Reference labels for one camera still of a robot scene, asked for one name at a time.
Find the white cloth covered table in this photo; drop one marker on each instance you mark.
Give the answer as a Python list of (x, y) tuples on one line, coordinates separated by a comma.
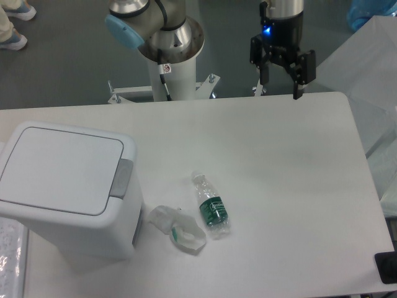
[(364, 69)]

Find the clear bubble wrap sheet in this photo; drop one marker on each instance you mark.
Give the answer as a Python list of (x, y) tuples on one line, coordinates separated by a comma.
[(14, 243)]

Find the silver robot arm blue cap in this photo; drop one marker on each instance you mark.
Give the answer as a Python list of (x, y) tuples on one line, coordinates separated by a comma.
[(161, 30)]

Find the clear bottle green label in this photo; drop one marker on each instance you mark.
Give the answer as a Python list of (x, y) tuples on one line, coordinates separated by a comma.
[(211, 206)]

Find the white plastic trash can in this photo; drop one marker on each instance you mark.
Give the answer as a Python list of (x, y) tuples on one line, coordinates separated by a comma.
[(76, 187)]

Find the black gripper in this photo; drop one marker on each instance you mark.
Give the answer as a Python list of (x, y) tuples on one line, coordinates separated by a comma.
[(279, 43)]

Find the crumpled white plastic wrapper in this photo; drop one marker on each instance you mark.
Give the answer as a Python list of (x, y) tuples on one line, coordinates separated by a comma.
[(182, 228)]

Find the blue plastic bag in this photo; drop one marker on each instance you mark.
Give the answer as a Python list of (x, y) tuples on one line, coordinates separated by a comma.
[(360, 12)]

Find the black device at table edge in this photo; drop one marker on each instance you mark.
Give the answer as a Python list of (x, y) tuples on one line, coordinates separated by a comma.
[(386, 265)]

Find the right blue white sneaker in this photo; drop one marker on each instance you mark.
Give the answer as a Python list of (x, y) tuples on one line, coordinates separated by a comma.
[(16, 42)]

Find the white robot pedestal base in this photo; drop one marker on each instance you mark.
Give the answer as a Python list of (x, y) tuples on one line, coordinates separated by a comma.
[(168, 82)]

